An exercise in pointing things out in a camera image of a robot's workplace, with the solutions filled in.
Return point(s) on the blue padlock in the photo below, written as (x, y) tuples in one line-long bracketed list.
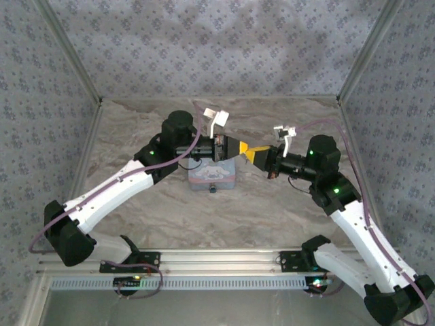
[(213, 189)]

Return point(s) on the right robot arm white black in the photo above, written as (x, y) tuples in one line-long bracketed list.
[(360, 224)]

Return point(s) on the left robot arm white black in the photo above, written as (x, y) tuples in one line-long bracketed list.
[(112, 190)]

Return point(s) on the cartoon print tin box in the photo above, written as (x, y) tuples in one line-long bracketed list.
[(210, 173)]

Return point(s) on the floral patterned backdrop cloth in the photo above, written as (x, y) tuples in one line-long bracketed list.
[(217, 44)]

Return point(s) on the right controller board with LED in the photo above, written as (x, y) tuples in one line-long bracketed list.
[(317, 282)]

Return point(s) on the controller board with led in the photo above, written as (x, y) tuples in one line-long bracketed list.
[(317, 282), (127, 281)]

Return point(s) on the left controller board with LED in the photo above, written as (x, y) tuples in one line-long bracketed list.
[(127, 281)]

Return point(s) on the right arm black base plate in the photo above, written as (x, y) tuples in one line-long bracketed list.
[(292, 259)]

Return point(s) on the aluminium mounting rail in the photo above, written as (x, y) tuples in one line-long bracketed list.
[(217, 259)]

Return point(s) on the aluminium frame post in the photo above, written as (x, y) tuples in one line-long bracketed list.
[(68, 51), (372, 51)]

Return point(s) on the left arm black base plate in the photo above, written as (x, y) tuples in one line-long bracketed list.
[(149, 259)]

